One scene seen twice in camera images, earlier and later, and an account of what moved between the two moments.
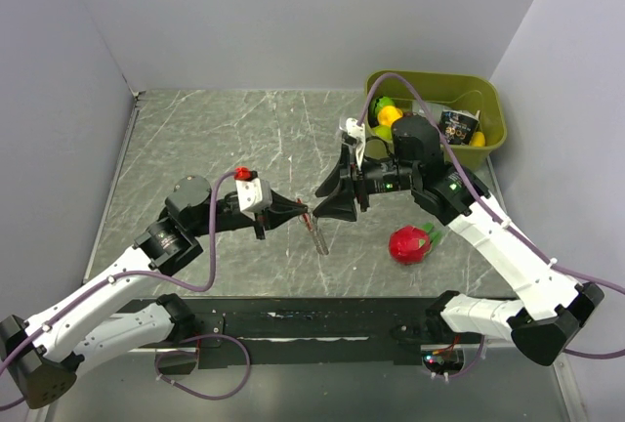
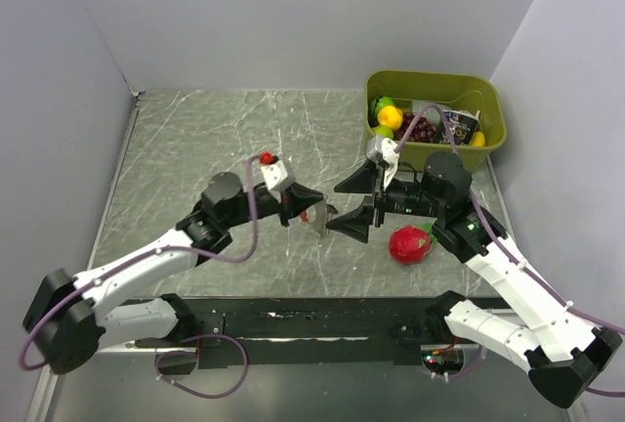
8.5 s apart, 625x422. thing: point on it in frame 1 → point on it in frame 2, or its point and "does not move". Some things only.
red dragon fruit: (410, 244) does not move
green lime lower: (384, 131) does not move
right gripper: (339, 204) → (354, 223)
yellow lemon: (388, 114) does not move
